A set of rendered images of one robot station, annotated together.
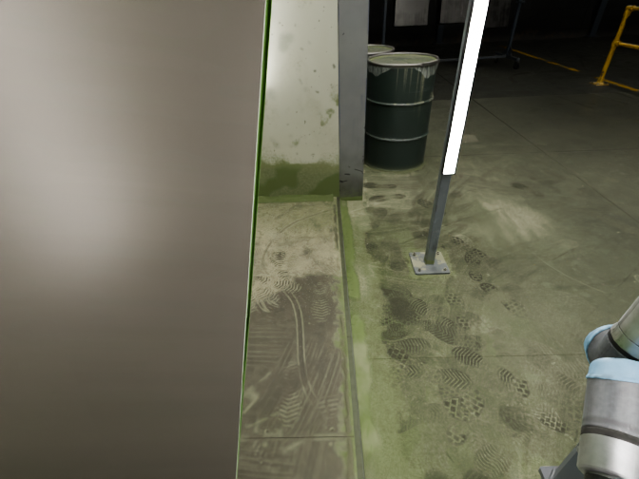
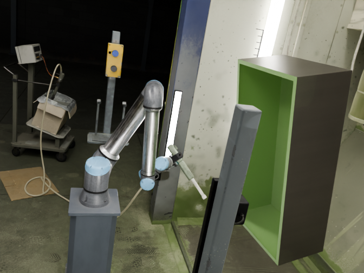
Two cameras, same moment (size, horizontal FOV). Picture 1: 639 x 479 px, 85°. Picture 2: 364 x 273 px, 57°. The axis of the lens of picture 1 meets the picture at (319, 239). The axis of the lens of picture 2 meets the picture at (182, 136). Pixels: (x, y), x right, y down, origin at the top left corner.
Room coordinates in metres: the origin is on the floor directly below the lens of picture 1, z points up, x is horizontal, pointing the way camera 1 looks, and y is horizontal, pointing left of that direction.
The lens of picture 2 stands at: (2.27, -1.04, 1.80)
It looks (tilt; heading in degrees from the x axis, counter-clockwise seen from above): 19 degrees down; 160
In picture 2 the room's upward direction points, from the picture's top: 10 degrees clockwise
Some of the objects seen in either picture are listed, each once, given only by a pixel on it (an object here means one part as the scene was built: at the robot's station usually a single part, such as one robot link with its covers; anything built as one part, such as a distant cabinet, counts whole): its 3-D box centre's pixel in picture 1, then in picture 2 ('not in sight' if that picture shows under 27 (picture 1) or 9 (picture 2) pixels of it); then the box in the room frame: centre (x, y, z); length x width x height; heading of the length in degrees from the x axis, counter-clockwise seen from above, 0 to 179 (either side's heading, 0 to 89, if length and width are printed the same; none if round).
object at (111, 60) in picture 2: not in sight; (114, 60); (-0.49, -0.73, 1.42); 0.12 x 0.06 x 0.26; 88
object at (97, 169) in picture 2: not in sight; (97, 173); (0.32, -0.86, 0.83); 0.17 x 0.15 x 0.18; 167
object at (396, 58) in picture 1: (402, 60); not in sight; (3.14, -0.75, 0.86); 0.54 x 0.54 x 0.01
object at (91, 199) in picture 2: not in sight; (95, 193); (0.33, -0.86, 0.69); 0.19 x 0.19 x 0.10
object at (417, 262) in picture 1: (428, 262); not in sight; (1.60, -0.65, 0.01); 0.20 x 0.20 x 0.01; 88
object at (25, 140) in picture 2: not in sight; (42, 102); (-1.90, -1.36, 0.64); 0.73 x 0.50 x 1.27; 78
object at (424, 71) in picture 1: (397, 113); not in sight; (3.13, -0.75, 0.44); 0.59 x 0.58 x 0.89; 13
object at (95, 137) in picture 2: not in sight; (110, 120); (-0.39, -0.73, 0.95); 0.26 x 0.15 x 0.32; 88
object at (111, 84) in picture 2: not in sight; (106, 128); (-0.55, -0.73, 0.82); 0.06 x 0.06 x 1.64; 88
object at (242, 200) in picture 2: not in sight; (227, 206); (1.56, -0.62, 1.35); 0.09 x 0.07 x 0.07; 88
